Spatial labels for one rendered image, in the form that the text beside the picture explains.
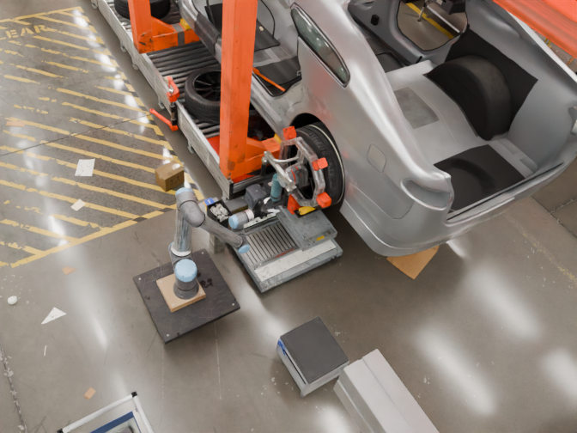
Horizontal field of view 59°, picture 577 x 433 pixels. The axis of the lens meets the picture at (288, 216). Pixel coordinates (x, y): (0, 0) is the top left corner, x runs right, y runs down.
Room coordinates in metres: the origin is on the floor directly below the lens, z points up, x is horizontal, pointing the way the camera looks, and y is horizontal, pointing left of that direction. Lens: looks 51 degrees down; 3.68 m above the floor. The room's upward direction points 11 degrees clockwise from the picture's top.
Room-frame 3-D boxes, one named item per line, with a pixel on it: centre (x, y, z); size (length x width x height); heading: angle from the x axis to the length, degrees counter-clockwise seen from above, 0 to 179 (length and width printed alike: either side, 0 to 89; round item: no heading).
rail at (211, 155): (3.94, 1.34, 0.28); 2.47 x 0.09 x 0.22; 41
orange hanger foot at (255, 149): (3.18, 0.29, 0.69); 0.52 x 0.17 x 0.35; 131
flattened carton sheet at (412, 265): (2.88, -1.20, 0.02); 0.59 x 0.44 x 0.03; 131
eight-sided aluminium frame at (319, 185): (2.78, -0.03, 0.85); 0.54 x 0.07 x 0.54; 41
